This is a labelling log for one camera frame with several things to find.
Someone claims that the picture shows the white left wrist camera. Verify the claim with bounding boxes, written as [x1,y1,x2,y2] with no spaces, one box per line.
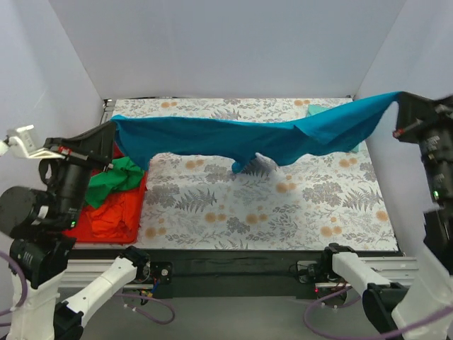
[1,125,64,159]

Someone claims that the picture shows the floral patterned table mat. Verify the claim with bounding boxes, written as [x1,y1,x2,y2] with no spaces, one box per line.
[102,98,404,251]

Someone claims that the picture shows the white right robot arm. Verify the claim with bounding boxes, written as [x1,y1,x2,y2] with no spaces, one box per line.
[319,92,452,339]

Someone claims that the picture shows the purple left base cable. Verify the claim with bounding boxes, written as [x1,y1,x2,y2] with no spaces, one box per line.
[116,292,176,325]

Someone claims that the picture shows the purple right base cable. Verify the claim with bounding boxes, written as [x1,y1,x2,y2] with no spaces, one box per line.
[303,288,453,337]

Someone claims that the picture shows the folded mint green t shirt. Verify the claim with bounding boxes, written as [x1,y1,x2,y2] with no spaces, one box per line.
[306,104,360,154]

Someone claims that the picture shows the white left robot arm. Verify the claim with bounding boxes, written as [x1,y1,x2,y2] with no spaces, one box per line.
[1,122,151,339]

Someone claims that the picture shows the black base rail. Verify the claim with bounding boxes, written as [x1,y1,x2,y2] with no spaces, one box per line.
[116,249,358,300]

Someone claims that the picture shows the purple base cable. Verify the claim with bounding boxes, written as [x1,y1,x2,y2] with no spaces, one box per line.
[116,292,176,325]
[303,288,453,337]

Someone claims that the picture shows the red plastic bin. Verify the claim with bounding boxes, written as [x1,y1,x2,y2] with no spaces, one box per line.
[64,146,147,244]

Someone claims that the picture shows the blue t shirt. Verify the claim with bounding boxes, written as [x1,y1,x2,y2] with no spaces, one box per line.
[111,91,400,174]

